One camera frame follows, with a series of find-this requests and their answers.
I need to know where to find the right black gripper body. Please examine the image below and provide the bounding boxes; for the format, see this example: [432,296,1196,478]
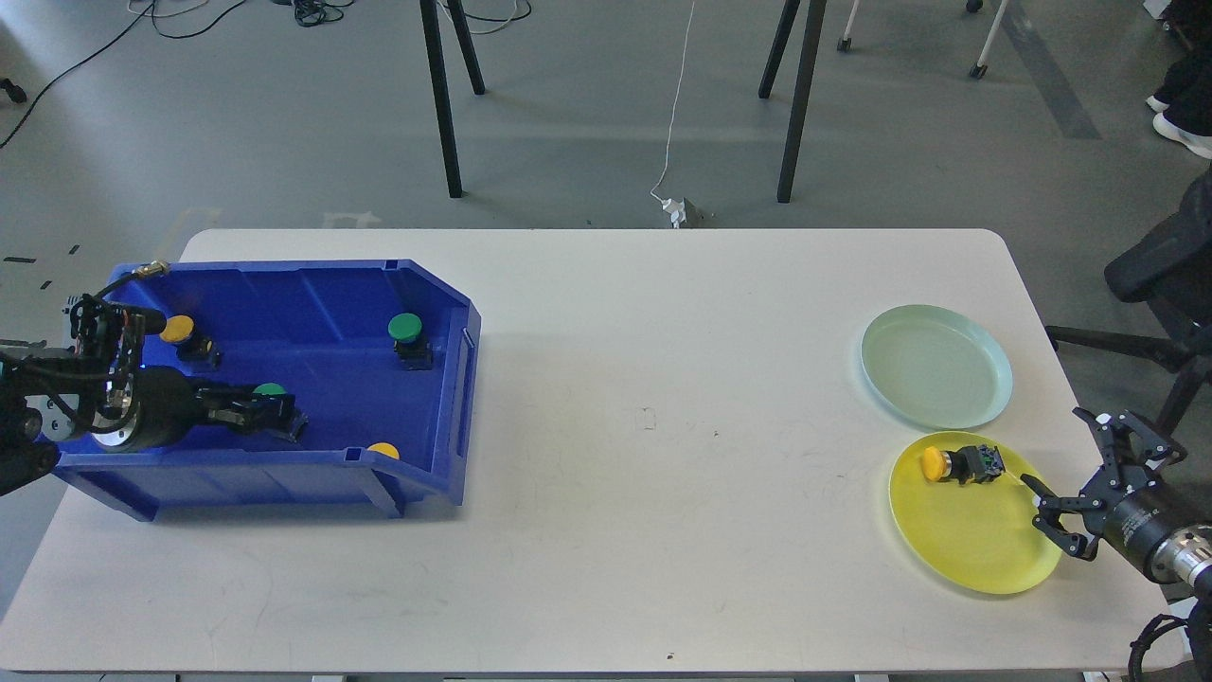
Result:
[1079,466,1211,583]

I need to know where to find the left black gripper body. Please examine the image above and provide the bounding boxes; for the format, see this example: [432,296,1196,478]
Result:
[91,366,206,453]

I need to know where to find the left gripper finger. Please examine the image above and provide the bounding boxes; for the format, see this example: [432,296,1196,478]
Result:
[204,407,305,443]
[194,383,295,409]

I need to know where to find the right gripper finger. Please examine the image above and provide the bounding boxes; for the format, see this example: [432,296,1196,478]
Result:
[1071,407,1187,474]
[1019,474,1104,562]

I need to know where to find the yellow push button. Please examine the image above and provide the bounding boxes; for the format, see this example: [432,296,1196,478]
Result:
[920,443,1006,485]
[366,441,400,460]
[158,314,223,369]

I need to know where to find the green push button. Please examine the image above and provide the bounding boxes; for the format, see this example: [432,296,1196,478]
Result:
[251,383,309,443]
[388,314,436,371]

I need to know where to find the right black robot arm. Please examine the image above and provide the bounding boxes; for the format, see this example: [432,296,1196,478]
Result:
[1021,406,1211,681]

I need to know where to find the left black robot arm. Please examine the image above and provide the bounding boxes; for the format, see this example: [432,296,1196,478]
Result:
[2,260,308,494]

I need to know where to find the yellow plate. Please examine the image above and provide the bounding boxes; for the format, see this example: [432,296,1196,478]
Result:
[887,431,1061,596]

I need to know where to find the yellow push button front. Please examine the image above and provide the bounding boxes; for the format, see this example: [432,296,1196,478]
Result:
[366,441,400,460]

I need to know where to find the light green plate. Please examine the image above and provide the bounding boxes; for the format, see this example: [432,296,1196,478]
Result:
[858,305,1014,430]

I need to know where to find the blue plastic bin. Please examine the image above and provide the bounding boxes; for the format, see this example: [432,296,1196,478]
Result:
[55,260,481,521]

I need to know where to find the black office chair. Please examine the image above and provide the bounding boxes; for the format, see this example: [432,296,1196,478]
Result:
[1044,171,1211,432]

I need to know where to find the white chair legs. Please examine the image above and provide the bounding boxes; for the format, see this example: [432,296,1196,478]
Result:
[839,0,1019,81]

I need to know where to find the black stand legs left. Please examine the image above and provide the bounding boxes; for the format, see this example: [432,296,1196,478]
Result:
[419,0,488,200]

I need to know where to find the black stand legs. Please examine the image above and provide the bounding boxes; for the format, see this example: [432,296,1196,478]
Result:
[419,0,488,200]
[758,1,829,206]

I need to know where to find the black stand legs right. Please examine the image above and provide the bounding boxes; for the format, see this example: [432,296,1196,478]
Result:
[758,1,829,206]

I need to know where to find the black floor cables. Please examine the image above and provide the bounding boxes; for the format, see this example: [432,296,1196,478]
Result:
[0,0,531,153]

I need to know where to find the white cable with plug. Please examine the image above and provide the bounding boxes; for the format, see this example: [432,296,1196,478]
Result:
[650,0,704,230]

